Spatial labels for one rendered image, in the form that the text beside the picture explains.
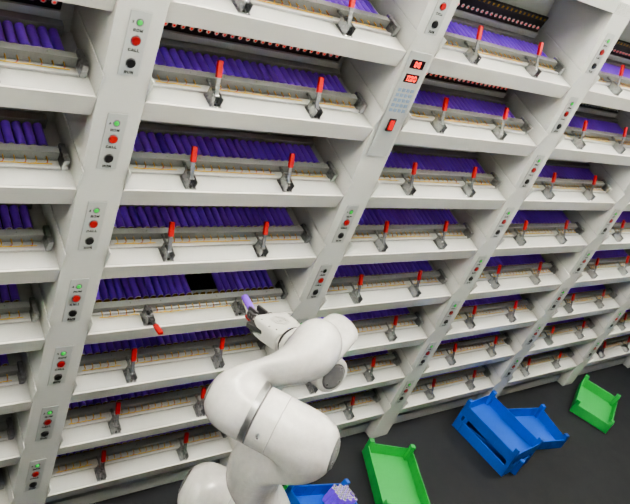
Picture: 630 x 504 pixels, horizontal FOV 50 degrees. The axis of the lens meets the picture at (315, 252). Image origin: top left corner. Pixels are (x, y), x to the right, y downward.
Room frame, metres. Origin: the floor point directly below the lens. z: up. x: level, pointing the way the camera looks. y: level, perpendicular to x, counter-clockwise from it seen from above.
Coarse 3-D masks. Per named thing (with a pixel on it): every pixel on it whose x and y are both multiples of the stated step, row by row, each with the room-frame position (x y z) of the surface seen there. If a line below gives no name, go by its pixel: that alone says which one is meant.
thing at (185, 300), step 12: (276, 288) 1.67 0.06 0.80; (132, 300) 1.36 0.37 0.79; (144, 300) 1.38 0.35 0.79; (156, 300) 1.40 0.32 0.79; (168, 300) 1.42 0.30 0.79; (180, 300) 1.44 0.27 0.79; (192, 300) 1.46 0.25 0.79; (204, 300) 1.49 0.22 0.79; (216, 300) 1.52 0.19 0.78; (228, 300) 1.55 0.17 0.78; (264, 300) 1.62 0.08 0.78; (96, 312) 1.29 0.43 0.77; (156, 312) 1.38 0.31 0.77
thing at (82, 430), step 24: (192, 384) 1.60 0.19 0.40; (72, 408) 1.33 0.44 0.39; (96, 408) 1.36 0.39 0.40; (120, 408) 1.41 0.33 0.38; (144, 408) 1.45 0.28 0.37; (168, 408) 1.49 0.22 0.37; (192, 408) 1.54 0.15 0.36; (72, 432) 1.28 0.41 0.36; (96, 432) 1.32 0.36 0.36; (120, 432) 1.35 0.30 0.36; (144, 432) 1.40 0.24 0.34
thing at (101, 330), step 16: (272, 272) 1.75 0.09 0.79; (288, 288) 1.69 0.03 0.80; (224, 304) 1.54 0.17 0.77; (256, 304) 1.60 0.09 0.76; (272, 304) 1.63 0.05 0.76; (288, 304) 1.67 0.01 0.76; (96, 320) 1.27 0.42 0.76; (112, 320) 1.30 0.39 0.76; (128, 320) 1.32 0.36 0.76; (160, 320) 1.37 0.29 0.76; (176, 320) 1.40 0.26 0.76; (192, 320) 1.43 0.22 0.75; (208, 320) 1.46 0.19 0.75; (224, 320) 1.49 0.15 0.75; (240, 320) 1.53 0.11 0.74; (96, 336) 1.24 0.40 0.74; (112, 336) 1.27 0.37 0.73; (128, 336) 1.31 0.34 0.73; (144, 336) 1.34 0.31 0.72
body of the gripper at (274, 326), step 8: (256, 320) 1.32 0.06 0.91; (264, 320) 1.32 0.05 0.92; (272, 320) 1.33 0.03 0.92; (280, 320) 1.34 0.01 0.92; (288, 320) 1.35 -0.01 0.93; (264, 328) 1.30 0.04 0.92; (272, 328) 1.29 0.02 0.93; (280, 328) 1.30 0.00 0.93; (288, 328) 1.31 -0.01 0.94; (256, 336) 1.31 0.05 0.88; (264, 336) 1.29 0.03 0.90; (272, 336) 1.28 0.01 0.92; (280, 336) 1.28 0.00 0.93; (272, 344) 1.27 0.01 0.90
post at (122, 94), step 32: (128, 0) 1.17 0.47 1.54; (160, 0) 1.21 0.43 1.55; (96, 32) 1.20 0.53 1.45; (160, 32) 1.22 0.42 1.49; (128, 96) 1.20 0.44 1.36; (96, 128) 1.16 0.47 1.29; (128, 128) 1.21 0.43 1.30; (96, 160) 1.17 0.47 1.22; (128, 160) 1.22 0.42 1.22; (96, 192) 1.18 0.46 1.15; (64, 224) 1.18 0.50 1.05; (96, 256) 1.21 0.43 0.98; (64, 288) 1.17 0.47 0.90; (96, 288) 1.22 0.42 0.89; (32, 352) 1.20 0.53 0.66; (64, 384) 1.21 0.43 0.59; (32, 416) 1.16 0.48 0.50; (64, 416) 1.22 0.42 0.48; (32, 448) 1.17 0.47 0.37
